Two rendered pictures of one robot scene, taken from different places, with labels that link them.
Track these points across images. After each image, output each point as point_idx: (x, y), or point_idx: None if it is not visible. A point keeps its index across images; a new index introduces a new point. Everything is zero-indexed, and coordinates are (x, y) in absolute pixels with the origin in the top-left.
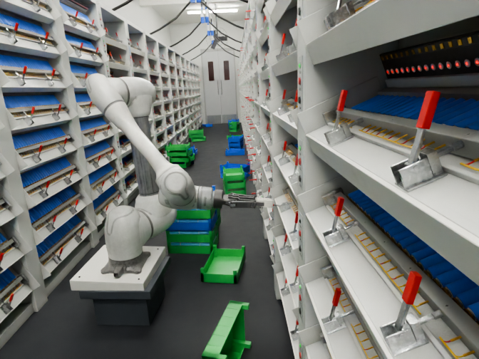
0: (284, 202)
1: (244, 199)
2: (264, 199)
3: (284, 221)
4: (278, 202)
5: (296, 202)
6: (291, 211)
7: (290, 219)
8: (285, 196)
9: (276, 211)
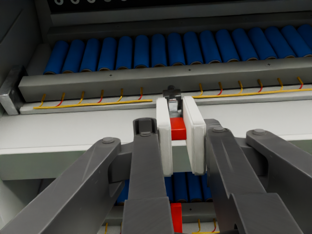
0: (169, 95)
1: (223, 169)
2: (191, 107)
3: (283, 135)
4: (59, 141)
5: (208, 70)
6: (217, 108)
7: (289, 115)
8: (53, 106)
9: (2, 202)
